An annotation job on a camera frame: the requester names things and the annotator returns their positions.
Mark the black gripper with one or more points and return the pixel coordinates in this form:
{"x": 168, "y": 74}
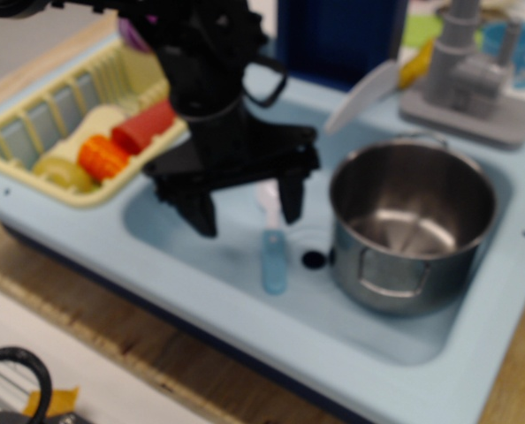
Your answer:
{"x": 232, "y": 149}

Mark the white spoon blue handle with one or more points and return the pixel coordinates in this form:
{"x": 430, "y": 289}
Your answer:
{"x": 273, "y": 258}

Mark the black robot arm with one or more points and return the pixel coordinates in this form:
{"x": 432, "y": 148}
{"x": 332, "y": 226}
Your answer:
{"x": 204, "y": 48}

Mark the stainless steel pot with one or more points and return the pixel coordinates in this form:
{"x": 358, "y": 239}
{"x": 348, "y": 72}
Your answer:
{"x": 409, "y": 216}

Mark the red plastic cup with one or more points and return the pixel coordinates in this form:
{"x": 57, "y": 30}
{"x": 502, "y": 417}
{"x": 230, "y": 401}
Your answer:
{"x": 136, "y": 133}

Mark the orange toy carrot piece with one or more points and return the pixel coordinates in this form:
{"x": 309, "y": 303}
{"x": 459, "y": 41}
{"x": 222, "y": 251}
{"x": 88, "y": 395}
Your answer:
{"x": 101, "y": 158}

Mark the cream toy eggplant slice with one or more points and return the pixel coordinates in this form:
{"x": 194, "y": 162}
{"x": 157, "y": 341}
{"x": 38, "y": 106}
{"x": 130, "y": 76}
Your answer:
{"x": 100, "y": 120}

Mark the dark blue box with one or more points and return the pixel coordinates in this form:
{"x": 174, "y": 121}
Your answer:
{"x": 337, "y": 42}

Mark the cream dish rack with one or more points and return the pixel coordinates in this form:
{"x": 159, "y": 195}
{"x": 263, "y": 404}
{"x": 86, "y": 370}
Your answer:
{"x": 113, "y": 74}

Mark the yellow toy potato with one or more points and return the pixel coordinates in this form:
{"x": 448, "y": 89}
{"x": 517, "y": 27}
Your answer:
{"x": 63, "y": 173}

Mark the purple white toy onion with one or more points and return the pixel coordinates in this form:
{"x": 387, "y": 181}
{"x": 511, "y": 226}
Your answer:
{"x": 131, "y": 37}

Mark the yellow toy banana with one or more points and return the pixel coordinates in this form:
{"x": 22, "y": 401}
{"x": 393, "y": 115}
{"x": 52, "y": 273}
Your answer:
{"x": 417, "y": 66}

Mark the green plastic plate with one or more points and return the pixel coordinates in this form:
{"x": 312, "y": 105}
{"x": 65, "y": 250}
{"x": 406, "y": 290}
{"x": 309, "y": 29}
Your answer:
{"x": 420, "y": 29}

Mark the grey toy faucet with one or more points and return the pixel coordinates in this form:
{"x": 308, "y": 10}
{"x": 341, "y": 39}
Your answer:
{"x": 463, "y": 91}

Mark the yellow tape piece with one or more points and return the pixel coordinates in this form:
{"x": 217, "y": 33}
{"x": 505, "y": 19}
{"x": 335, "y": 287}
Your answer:
{"x": 60, "y": 402}

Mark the blue plastic cup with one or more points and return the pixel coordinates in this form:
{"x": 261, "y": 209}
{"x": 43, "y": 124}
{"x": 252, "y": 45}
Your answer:
{"x": 493, "y": 36}

